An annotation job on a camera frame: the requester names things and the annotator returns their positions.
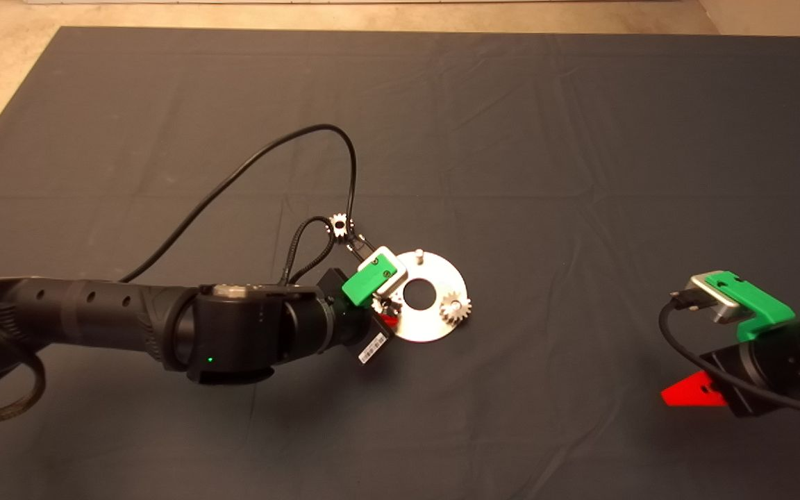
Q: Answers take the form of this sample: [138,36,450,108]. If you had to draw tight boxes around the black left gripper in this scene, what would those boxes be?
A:
[317,267,399,365]

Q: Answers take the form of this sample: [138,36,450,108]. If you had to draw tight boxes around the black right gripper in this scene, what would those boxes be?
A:
[660,316,800,419]

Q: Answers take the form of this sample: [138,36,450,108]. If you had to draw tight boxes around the round metal carrier plate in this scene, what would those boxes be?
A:
[376,249,468,343]

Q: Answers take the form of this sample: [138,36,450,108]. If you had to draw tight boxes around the dark grey table cloth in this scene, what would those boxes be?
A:
[0,26,800,500]

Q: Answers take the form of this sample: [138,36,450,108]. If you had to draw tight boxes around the green left camera mount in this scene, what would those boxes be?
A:
[342,251,399,306]

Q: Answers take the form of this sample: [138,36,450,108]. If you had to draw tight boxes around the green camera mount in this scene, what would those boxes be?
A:
[342,251,399,306]
[708,272,797,341]

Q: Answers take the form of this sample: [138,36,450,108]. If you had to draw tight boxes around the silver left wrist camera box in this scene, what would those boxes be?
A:
[358,247,409,296]

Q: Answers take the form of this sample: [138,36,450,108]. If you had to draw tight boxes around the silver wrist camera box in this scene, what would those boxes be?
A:
[690,271,744,325]
[358,247,409,296]

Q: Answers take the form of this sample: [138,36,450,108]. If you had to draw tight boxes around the smooth black camera cable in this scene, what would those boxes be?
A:
[119,124,373,282]
[658,292,800,422]

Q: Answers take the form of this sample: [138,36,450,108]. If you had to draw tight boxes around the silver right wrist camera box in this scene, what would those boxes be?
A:
[690,271,744,325]

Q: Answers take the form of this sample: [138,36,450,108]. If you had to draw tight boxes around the green right camera mount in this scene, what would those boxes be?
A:
[708,272,797,341]

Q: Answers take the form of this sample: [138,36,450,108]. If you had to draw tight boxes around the thin braided black cable loop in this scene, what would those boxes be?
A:
[282,216,337,284]

